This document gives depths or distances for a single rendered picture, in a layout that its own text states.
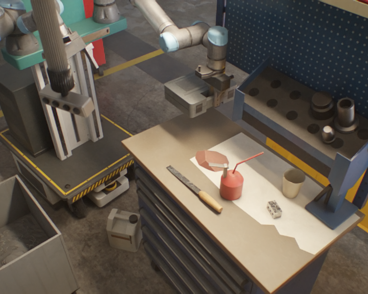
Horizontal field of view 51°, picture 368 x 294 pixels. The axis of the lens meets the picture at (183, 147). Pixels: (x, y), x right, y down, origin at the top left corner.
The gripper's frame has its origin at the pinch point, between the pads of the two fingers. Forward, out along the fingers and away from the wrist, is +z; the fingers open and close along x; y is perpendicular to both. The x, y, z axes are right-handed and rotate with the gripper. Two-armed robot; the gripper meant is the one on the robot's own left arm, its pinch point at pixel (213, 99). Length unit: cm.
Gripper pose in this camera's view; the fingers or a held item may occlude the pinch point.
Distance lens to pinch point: 163.4
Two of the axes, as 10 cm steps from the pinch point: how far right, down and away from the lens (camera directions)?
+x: -6.0, -5.2, 6.0
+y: 8.0, -4.0, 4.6
